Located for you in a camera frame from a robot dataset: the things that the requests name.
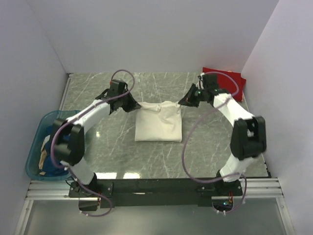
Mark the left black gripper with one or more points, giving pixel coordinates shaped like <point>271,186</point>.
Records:
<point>133,104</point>

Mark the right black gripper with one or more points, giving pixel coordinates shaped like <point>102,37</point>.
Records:
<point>188,100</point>

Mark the white t-shirt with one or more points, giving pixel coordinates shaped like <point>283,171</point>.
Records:
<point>158,122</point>

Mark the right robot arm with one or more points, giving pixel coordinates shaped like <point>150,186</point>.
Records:
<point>248,138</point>

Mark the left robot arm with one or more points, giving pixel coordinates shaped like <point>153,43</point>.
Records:
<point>67,139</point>

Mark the folded red t-shirt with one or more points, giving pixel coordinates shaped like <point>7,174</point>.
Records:
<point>225,83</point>

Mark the beige t-shirt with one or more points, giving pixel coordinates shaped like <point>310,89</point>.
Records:
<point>43,157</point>

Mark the blue t-shirt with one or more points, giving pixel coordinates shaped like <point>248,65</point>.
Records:
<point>48,165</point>

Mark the teal plastic basket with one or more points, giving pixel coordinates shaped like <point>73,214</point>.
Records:
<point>31,166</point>

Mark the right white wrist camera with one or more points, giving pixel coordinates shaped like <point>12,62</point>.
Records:
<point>200,82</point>

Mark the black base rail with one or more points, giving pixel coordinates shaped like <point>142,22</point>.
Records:
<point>153,192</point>

